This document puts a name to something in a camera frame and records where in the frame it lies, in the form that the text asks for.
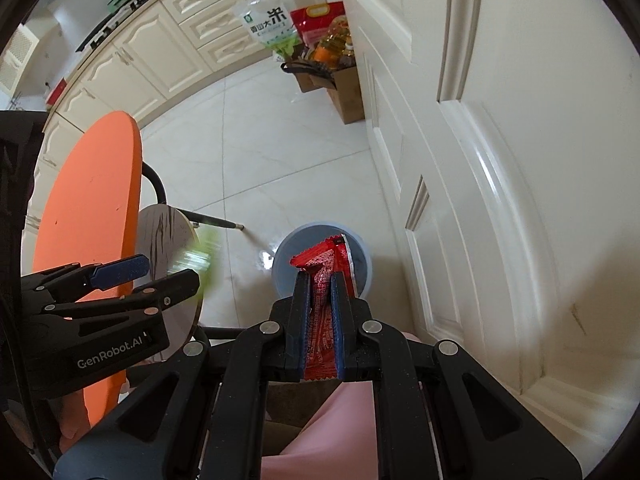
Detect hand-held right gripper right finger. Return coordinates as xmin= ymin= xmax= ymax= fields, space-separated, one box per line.
xmin=330 ymin=273 xmax=583 ymax=480

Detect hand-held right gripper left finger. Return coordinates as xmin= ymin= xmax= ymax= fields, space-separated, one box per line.
xmin=54 ymin=271 xmax=313 ymax=480

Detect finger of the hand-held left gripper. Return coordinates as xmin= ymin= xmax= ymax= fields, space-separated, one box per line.
xmin=42 ymin=268 xmax=201 ymax=318
xmin=21 ymin=254 xmax=151 ymax=307

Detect red snack packet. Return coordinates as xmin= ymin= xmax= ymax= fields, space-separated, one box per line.
xmin=290 ymin=234 xmax=357 ymax=382

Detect blue-grey plastic bin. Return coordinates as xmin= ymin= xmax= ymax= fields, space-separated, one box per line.
xmin=272 ymin=222 xmax=373 ymax=311

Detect grey wooden round stool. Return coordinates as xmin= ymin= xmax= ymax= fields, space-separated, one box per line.
xmin=134 ymin=204 xmax=246 ymax=361

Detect person's pink pants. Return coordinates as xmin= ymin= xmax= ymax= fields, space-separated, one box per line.
xmin=260 ymin=332 xmax=431 ymax=480

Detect large cardboard box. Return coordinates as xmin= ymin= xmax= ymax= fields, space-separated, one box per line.
xmin=310 ymin=65 xmax=367 ymax=124

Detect small cardboard box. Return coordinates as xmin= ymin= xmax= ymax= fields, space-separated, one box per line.
xmin=281 ymin=59 xmax=331 ymax=94

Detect cream lattice upper cabinet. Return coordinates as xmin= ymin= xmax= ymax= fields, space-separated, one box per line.
xmin=0 ymin=25 xmax=38 ymax=96

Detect white panel door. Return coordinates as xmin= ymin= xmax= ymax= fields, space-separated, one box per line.
xmin=345 ymin=0 xmax=640 ymax=411

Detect black gas stove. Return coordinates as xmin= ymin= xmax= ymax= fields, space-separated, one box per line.
xmin=75 ymin=0 xmax=166 ymax=53

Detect clear rice bag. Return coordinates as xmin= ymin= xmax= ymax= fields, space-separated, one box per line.
xmin=235 ymin=0 xmax=296 ymax=51

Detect red gift bag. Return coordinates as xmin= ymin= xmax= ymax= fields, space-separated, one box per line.
xmin=290 ymin=1 xmax=351 ymax=46

